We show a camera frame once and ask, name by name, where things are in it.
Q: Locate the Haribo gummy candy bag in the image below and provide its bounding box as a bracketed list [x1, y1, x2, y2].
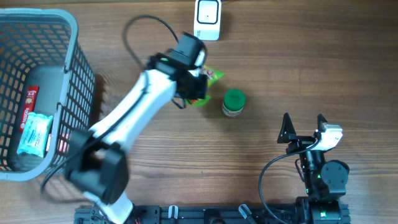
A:
[185, 65, 224, 106]

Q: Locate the teal tissue pack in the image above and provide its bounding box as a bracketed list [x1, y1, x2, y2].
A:
[17, 112, 53, 157]

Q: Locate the red Nescafe coffee stick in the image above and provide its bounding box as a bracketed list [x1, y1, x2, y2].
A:
[19, 85, 40, 133]

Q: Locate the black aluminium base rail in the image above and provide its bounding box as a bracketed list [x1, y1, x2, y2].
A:
[73, 203, 351, 224]

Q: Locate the green lid jar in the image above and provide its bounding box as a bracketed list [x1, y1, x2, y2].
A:
[222, 89, 246, 117]

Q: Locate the white barcode scanner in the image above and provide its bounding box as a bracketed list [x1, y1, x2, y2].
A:
[193, 0, 222, 41]

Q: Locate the black left camera cable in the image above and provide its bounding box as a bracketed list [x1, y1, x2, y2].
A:
[40, 14, 181, 194]

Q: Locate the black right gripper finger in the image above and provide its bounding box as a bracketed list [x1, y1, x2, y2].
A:
[317, 114, 328, 132]
[277, 113, 297, 143]

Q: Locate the grey plastic shopping basket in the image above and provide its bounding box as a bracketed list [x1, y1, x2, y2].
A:
[1, 8, 96, 182]

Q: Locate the black right camera cable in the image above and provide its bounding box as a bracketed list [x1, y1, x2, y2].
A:
[258, 138, 322, 224]

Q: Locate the black camera cable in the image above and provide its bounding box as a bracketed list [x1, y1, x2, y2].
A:
[258, 138, 322, 224]
[40, 14, 181, 194]

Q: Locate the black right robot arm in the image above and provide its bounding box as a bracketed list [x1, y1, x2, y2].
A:
[277, 113, 349, 223]

